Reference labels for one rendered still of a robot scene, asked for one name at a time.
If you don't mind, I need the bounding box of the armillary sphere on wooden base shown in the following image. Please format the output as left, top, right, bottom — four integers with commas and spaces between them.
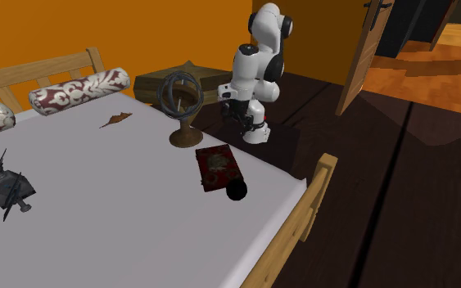
156, 70, 206, 149

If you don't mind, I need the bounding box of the dark red patterned book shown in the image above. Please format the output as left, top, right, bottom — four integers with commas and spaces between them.
195, 144, 246, 193

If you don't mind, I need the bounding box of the black round object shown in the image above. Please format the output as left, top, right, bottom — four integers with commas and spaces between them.
224, 179, 249, 201

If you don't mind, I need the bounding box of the olive wooden nightstand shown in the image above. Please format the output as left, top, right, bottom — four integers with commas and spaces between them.
133, 60, 233, 107

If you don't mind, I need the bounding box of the brown leaf-shaped object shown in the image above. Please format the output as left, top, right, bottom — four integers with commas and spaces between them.
98, 111, 133, 129

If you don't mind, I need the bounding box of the wooden bed with white mattress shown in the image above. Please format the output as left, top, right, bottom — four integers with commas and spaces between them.
0, 47, 339, 288

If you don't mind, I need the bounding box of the grey spiked spaceship figure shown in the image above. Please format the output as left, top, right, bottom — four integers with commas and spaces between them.
0, 139, 38, 223

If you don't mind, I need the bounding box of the wooden door with black handle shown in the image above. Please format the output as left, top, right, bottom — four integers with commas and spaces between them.
335, 0, 395, 117

